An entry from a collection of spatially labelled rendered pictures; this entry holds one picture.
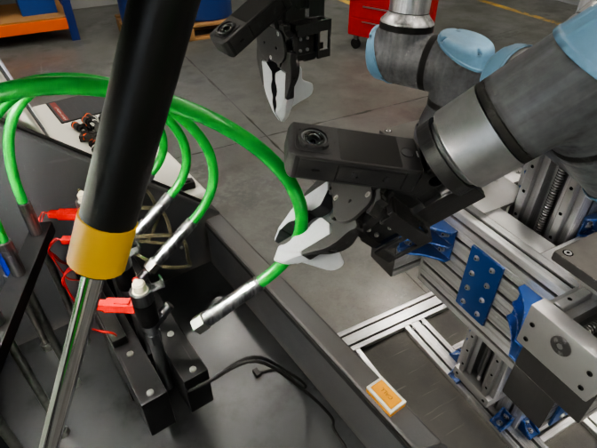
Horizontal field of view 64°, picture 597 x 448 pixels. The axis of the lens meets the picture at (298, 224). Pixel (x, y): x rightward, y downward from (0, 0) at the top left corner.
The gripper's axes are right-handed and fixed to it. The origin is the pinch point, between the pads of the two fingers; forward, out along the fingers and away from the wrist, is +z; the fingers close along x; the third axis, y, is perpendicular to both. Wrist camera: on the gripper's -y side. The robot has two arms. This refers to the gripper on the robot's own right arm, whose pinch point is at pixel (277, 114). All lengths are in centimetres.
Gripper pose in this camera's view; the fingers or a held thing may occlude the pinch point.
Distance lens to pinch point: 75.6
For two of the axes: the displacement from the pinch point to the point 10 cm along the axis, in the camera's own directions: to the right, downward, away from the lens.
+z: 0.0, 7.9, 6.2
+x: -5.8, -5.0, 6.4
